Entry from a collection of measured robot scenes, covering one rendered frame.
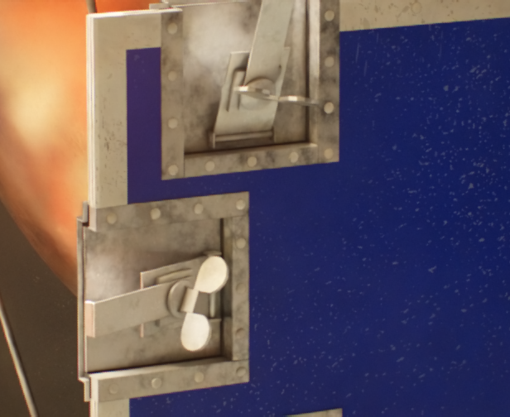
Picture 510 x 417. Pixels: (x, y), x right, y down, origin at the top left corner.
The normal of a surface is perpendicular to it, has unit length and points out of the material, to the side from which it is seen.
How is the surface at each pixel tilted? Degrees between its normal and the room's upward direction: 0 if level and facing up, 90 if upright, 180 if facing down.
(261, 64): 114
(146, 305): 90
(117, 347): 90
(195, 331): 64
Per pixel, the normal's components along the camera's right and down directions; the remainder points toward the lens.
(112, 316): 0.76, 0.14
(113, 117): 0.45, 0.20
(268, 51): 0.41, 0.58
